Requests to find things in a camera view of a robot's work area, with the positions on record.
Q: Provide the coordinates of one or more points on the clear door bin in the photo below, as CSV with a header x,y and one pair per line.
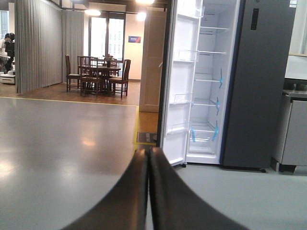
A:
x,y
182,98
186,55
177,128

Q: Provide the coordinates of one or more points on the grey curtain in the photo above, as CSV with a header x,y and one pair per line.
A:
x,y
38,44

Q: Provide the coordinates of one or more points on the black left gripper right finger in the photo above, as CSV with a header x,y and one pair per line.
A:
x,y
175,206

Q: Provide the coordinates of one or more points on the clear bottom door bin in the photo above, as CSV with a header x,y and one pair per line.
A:
x,y
177,128

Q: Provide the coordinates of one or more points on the clear upper door bin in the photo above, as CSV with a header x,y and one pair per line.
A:
x,y
186,55

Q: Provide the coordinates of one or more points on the dark wooden chair right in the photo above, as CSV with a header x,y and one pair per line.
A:
x,y
120,85

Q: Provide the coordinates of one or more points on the dark wooden chair left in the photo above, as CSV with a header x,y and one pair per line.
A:
x,y
71,76

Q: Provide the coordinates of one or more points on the clear lower door bin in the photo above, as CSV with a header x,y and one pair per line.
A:
x,y
182,98

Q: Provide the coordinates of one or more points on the dark wooden dining table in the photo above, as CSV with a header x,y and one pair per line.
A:
x,y
96,79

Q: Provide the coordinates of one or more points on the fridge door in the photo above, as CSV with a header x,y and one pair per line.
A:
x,y
178,77

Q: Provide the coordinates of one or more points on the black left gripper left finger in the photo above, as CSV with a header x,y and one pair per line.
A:
x,y
125,206

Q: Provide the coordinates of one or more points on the dark wooden chair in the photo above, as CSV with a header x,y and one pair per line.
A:
x,y
71,76
120,85

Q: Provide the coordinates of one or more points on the clear fridge crisper drawer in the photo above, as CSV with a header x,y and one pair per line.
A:
x,y
203,138

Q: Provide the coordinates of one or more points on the seated person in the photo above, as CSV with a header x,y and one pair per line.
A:
x,y
6,52

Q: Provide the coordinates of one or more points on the grey side-by-side fridge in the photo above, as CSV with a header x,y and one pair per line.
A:
x,y
238,80

